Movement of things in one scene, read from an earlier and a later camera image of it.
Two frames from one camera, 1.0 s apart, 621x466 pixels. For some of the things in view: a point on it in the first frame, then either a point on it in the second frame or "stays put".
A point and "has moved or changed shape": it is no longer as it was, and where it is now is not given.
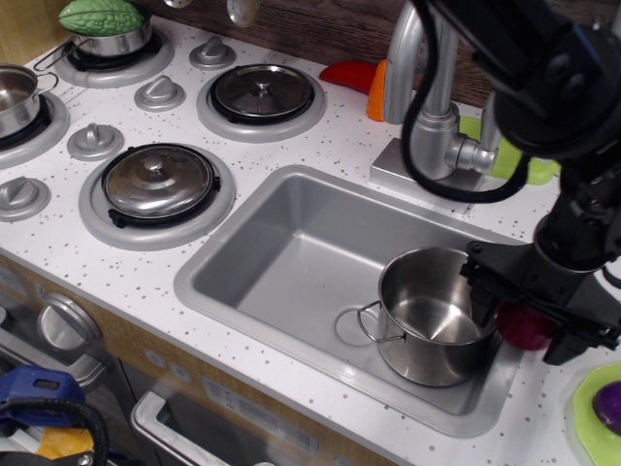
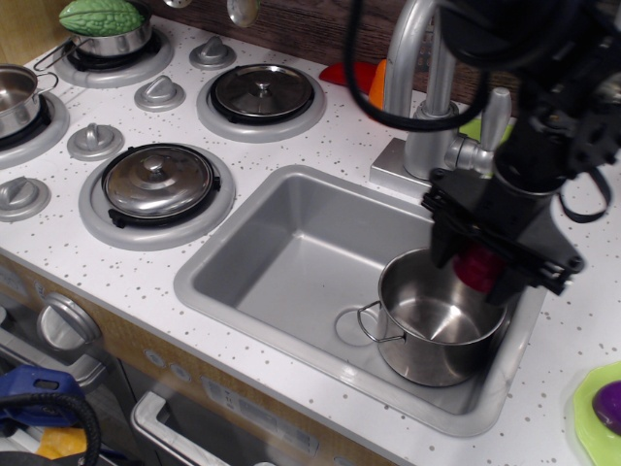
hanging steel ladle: (178, 4) stays put
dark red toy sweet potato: (524, 326) has moved or changed shape
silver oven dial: (65, 325) stays put
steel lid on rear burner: (263, 90) stays put
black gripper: (577, 301) → (518, 226)
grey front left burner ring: (54, 137) stays put
